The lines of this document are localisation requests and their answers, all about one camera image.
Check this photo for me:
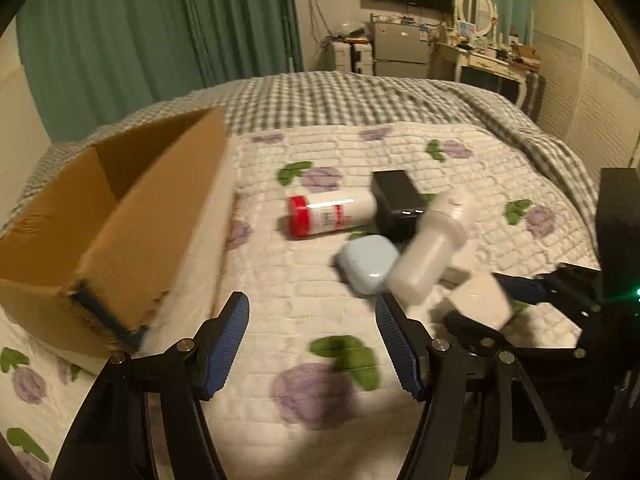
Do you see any white charger cube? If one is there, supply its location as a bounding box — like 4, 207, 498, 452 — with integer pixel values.
444, 271, 513, 330

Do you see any white handheld device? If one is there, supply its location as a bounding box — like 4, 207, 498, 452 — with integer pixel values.
388, 186, 477, 306

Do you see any light blue earbuds case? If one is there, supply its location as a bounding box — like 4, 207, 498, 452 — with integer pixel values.
337, 234, 399, 296

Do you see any black rectangular box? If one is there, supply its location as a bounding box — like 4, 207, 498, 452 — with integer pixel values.
371, 170, 426, 243

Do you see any white bottle red cap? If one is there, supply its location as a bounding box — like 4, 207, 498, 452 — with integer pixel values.
288, 188, 378, 238

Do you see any white floral quilt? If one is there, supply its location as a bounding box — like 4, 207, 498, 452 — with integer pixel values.
0, 121, 601, 480

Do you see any open cardboard box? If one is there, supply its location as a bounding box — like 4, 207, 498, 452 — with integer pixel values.
1, 106, 234, 358

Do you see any white louvered wardrobe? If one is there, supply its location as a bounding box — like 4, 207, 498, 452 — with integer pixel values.
533, 0, 639, 179

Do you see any dark suitcase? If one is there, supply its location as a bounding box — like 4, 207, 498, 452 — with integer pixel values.
521, 72, 547, 122

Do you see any white dressing table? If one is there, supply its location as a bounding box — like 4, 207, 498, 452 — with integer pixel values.
430, 42, 527, 107

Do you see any grey small refrigerator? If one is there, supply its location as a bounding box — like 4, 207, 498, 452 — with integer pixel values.
371, 22, 431, 79

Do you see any oval white vanity mirror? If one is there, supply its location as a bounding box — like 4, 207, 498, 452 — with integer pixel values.
457, 0, 498, 37

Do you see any white suitcase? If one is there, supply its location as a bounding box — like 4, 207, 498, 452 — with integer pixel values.
326, 41, 374, 76

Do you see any grey checkered bedsheet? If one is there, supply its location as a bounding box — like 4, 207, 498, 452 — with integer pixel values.
8, 70, 601, 241

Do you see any green window curtain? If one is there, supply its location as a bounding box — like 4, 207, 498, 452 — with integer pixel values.
16, 0, 303, 142

